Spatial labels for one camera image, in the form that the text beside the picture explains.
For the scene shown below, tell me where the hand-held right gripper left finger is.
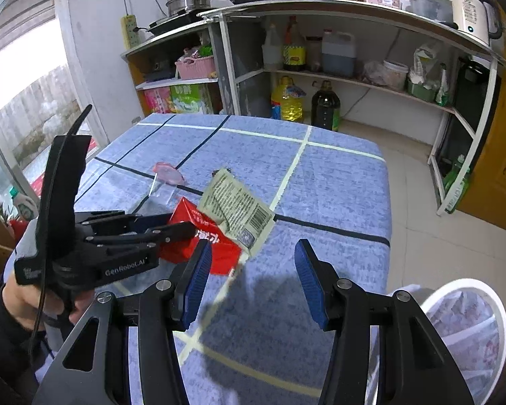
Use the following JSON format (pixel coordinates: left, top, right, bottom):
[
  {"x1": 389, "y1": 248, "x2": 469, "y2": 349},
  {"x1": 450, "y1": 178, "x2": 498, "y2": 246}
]
[{"x1": 33, "y1": 240, "x2": 214, "y2": 405}]

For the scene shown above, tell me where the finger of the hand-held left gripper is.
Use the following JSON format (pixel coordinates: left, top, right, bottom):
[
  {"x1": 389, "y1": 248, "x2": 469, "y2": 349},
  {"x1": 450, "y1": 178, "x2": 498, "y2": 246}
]
[
  {"x1": 74, "y1": 210, "x2": 172, "y2": 238},
  {"x1": 85, "y1": 221, "x2": 200, "y2": 249}
]

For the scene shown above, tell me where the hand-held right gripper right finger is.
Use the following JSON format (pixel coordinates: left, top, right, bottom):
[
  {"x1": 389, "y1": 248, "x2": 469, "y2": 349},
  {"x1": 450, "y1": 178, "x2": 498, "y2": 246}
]
[{"x1": 294, "y1": 238, "x2": 475, "y2": 405}]

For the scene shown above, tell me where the red snack packet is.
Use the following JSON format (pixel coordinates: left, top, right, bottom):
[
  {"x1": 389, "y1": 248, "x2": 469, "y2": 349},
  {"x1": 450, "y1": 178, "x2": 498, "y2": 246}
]
[{"x1": 158, "y1": 196, "x2": 242, "y2": 277}]

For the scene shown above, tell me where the clear cup with red lid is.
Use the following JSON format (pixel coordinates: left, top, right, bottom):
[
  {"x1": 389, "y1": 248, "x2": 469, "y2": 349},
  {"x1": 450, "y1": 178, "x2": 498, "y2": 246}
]
[{"x1": 149, "y1": 161, "x2": 186, "y2": 203}]

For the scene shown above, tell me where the yellow snack packet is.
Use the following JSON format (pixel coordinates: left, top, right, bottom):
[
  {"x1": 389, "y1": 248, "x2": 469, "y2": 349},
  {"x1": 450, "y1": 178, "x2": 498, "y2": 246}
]
[{"x1": 197, "y1": 167, "x2": 275, "y2": 257}]

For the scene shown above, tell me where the white bin with plastic liner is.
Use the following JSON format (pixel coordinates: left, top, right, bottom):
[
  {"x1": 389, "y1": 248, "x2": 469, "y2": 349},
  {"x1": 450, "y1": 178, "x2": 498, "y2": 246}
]
[{"x1": 365, "y1": 278, "x2": 506, "y2": 405}]

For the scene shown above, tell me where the person's left forearm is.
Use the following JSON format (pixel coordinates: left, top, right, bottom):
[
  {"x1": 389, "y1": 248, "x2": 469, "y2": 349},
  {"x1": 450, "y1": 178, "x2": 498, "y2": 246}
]
[{"x1": 0, "y1": 278, "x2": 40, "y2": 405}]

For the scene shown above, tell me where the person's left hand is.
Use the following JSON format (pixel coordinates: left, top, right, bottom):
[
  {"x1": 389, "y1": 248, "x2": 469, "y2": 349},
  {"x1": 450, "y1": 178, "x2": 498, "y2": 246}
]
[{"x1": 2, "y1": 218, "x2": 91, "y2": 330}]

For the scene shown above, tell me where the white bottle with green cap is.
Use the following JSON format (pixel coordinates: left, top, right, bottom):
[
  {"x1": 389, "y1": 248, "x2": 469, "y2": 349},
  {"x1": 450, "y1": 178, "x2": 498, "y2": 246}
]
[{"x1": 9, "y1": 189, "x2": 39, "y2": 220}]

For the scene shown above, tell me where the blue checked tablecloth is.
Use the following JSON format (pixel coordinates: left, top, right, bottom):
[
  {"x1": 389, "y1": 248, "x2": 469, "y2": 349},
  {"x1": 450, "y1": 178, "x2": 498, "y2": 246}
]
[{"x1": 25, "y1": 113, "x2": 393, "y2": 405}]

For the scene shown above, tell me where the pink carton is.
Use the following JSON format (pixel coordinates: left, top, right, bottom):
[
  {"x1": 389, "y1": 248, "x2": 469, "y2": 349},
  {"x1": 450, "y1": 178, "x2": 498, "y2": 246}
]
[{"x1": 143, "y1": 88, "x2": 171, "y2": 114}]

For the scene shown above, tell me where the green carton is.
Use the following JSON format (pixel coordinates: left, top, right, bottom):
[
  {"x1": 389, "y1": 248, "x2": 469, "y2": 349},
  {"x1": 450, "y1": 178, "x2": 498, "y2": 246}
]
[{"x1": 170, "y1": 83, "x2": 214, "y2": 114}]

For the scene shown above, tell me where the black stove on shelf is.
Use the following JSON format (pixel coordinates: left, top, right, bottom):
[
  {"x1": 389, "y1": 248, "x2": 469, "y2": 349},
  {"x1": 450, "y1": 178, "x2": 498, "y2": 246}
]
[{"x1": 143, "y1": 61, "x2": 178, "y2": 83}]

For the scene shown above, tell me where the pink woven basket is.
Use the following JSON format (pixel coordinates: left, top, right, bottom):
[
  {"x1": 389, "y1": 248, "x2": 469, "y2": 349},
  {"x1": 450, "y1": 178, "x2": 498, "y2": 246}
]
[{"x1": 175, "y1": 55, "x2": 217, "y2": 80}]

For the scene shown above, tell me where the yellow cooking oil bottle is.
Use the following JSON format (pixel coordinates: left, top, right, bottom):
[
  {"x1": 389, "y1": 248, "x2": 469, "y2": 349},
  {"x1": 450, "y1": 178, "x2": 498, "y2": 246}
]
[{"x1": 271, "y1": 75, "x2": 306, "y2": 123}]

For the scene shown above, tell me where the green plastic bottle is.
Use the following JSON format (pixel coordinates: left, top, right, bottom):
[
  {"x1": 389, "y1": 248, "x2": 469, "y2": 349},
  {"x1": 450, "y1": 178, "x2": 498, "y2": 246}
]
[{"x1": 442, "y1": 154, "x2": 472, "y2": 214}]

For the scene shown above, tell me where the dark oil bottle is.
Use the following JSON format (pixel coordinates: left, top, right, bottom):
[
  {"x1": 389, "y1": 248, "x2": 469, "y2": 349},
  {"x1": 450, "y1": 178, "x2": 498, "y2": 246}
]
[{"x1": 311, "y1": 80, "x2": 341, "y2": 131}]

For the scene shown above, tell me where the green power strip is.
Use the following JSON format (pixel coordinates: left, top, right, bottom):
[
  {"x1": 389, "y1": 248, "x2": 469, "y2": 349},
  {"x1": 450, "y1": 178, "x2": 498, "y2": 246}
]
[{"x1": 122, "y1": 15, "x2": 138, "y2": 50}]

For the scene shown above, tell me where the wooden side shelf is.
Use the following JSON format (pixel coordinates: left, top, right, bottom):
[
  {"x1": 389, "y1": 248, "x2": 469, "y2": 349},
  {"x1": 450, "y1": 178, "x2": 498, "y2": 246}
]
[{"x1": 120, "y1": 21, "x2": 237, "y2": 116}]

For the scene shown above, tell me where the black induction cooker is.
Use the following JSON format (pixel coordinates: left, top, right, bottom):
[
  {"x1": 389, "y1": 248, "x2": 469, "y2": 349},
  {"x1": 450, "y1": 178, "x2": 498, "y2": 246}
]
[{"x1": 147, "y1": 8, "x2": 214, "y2": 36}]

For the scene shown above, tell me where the clear plastic bottle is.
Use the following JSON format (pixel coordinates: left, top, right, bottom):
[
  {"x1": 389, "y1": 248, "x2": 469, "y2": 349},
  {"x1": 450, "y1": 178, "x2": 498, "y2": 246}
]
[{"x1": 262, "y1": 23, "x2": 284, "y2": 70}]

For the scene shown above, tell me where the red capped sauce bottle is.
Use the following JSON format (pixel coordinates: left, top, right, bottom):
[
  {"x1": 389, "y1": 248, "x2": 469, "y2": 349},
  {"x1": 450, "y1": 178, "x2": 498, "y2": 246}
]
[{"x1": 282, "y1": 16, "x2": 308, "y2": 72}]

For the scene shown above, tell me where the crumpled clear plastic bag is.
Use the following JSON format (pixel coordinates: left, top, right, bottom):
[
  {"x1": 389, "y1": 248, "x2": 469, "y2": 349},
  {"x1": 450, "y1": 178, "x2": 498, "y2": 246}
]
[{"x1": 360, "y1": 59, "x2": 386, "y2": 85}]

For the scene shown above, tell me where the dark glass jar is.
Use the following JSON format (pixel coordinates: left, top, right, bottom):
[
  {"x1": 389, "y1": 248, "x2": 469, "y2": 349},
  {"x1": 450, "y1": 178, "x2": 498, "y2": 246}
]
[{"x1": 306, "y1": 36, "x2": 323, "y2": 72}]

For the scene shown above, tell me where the white plastic tub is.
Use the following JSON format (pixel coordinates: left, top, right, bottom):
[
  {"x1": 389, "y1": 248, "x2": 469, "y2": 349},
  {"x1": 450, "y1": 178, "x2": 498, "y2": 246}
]
[{"x1": 382, "y1": 60, "x2": 410, "y2": 91}]

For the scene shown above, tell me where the translucent jerry can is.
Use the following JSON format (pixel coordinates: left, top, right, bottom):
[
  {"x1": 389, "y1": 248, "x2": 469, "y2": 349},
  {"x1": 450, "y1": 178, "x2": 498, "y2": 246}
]
[{"x1": 321, "y1": 29, "x2": 358, "y2": 77}]

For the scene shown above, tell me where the green basket with bags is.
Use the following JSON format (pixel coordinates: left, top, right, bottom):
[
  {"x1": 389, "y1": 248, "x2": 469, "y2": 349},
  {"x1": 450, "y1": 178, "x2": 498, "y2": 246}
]
[{"x1": 407, "y1": 46, "x2": 450, "y2": 105}]

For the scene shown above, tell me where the black appliance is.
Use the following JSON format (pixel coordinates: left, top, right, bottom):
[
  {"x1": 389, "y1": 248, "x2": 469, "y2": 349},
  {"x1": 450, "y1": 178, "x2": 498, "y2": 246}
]
[{"x1": 451, "y1": 57, "x2": 496, "y2": 133}]

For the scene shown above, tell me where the white metal shelf unit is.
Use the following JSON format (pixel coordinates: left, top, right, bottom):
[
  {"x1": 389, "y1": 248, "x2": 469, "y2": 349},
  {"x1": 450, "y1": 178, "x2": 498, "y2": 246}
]
[{"x1": 198, "y1": 0, "x2": 506, "y2": 218}]

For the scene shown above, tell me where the clear lidded storage box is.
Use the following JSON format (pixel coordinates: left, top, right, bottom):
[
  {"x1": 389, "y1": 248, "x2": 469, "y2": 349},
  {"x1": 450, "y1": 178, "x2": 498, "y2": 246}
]
[{"x1": 402, "y1": 0, "x2": 454, "y2": 24}]

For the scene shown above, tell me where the white electric kettle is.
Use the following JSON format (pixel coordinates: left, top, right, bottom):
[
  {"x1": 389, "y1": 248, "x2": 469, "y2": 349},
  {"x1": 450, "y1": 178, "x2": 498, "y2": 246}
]
[{"x1": 446, "y1": 0, "x2": 504, "y2": 47}]

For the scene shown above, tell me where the black cable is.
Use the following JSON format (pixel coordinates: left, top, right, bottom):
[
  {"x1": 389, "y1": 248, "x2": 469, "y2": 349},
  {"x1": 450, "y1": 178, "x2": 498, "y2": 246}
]
[{"x1": 27, "y1": 280, "x2": 51, "y2": 368}]

